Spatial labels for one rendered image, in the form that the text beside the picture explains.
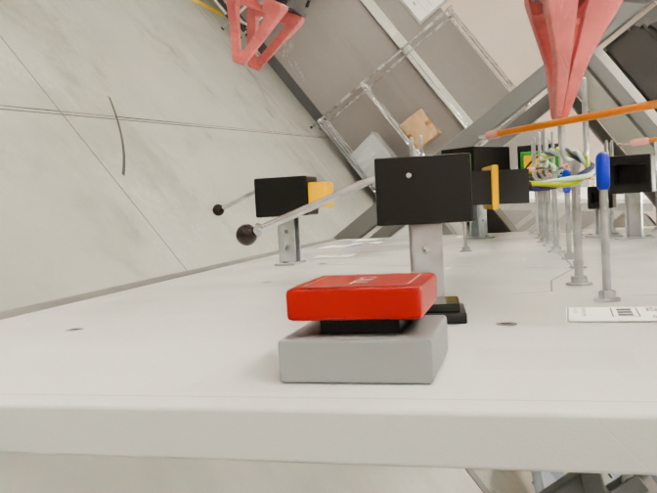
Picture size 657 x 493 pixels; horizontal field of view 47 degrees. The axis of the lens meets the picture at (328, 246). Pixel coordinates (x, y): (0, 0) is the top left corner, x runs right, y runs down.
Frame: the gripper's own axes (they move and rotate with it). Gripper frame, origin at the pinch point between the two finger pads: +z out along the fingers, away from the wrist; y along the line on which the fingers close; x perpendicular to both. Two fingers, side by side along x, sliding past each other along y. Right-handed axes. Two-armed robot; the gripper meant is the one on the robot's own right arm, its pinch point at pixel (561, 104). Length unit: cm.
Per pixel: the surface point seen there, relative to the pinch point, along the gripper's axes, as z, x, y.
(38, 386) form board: 14.7, 15.8, 20.6
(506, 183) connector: 4.5, -2.5, 2.1
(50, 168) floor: 9, -208, 138
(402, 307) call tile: 9.8, 16.6, 7.1
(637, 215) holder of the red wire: 5, -61, -21
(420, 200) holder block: 6.0, -1.7, 7.0
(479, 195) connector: 5.3, -2.4, 3.6
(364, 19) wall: -176, -762, 92
